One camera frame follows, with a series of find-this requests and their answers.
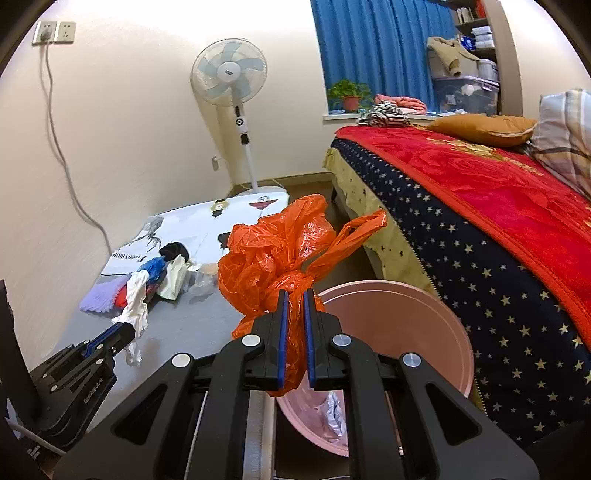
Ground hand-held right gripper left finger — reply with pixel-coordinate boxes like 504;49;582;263
54;289;290;480

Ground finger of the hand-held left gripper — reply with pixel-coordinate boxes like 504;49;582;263
82;320;137;358

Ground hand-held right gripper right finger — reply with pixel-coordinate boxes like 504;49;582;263
304;287;542;480

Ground white cloth rag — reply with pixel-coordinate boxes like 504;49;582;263
111;272;151;367

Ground orange plastic bag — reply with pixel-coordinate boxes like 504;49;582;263
217;194;389;398

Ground pink plastic bin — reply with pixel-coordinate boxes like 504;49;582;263
276;280;474;459

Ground purple ribbed sponge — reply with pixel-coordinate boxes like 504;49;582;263
79;276;131;315

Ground blue plastic bag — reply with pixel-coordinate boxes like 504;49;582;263
139;256;168;296

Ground white paper bag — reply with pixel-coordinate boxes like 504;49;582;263
157;256;199;303

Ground clear plastic container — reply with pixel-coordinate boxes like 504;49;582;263
187;263;220;303

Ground white printed table cloth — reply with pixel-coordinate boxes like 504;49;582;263
99;187;291;296

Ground yellow bed sheet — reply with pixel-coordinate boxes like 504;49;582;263
322;148;437;296

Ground bed with red blanket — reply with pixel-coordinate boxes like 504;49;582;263
330;137;591;448

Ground red floral blanket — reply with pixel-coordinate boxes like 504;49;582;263
335;124;591;352

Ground black white striped cloth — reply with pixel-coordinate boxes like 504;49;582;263
356;104;411;128

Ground potted green plant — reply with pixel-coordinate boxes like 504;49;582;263
327;79;375;114

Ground pink folded clothes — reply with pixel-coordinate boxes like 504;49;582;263
374;93;428;114

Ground white standing fan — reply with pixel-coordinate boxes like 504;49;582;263
191;38;289;197

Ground orange pillow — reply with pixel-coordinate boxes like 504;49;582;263
424;113;537;148

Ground clear plastic storage box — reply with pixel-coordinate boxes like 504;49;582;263
431;76;501;116

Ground blue curtain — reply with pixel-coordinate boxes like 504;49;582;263
310;0;458;114

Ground beige jacket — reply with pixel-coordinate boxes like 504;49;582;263
426;36;481;79

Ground small grey storage box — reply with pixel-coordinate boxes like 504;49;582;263
475;59;499;83

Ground plaid pillow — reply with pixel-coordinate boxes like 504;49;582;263
529;89;591;199

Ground wooden shelf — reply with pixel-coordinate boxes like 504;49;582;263
450;0;502;116

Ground folded white towels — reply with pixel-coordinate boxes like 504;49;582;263
471;25;496;49

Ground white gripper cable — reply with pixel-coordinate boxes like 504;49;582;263
7;418;63;457

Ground grey power cable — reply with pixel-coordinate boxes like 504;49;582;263
39;41;114;252

